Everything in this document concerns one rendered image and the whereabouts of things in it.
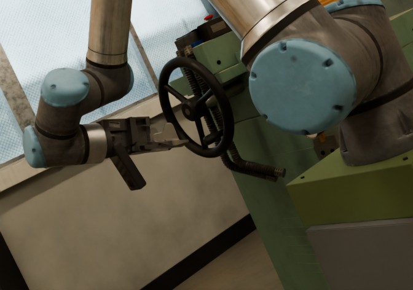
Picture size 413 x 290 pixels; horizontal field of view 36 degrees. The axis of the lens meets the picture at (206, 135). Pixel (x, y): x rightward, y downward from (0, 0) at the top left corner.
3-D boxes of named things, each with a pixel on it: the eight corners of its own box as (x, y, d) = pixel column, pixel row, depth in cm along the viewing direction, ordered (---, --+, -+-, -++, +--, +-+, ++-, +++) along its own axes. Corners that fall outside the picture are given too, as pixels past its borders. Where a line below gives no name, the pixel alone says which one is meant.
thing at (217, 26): (178, 54, 181) (170, 37, 181) (206, 43, 188) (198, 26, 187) (203, 42, 171) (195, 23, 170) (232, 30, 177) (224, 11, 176)
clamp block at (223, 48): (186, 86, 183) (173, 57, 182) (220, 70, 191) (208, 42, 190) (215, 74, 171) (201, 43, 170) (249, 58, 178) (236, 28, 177)
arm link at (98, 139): (91, 161, 136) (74, 166, 144) (112, 160, 139) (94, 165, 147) (86, 120, 137) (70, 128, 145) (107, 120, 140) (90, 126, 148)
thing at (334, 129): (322, 168, 163) (310, 140, 162) (351, 148, 169) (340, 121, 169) (346, 164, 156) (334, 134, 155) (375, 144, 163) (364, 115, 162)
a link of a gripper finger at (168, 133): (189, 120, 150) (151, 123, 146) (192, 144, 149) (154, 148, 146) (185, 121, 152) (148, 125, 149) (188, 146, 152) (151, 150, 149)
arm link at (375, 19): (423, 67, 115) (385, -23, 113) (397, 94, 101) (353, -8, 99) (349, 94, 124) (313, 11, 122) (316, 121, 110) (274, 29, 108)
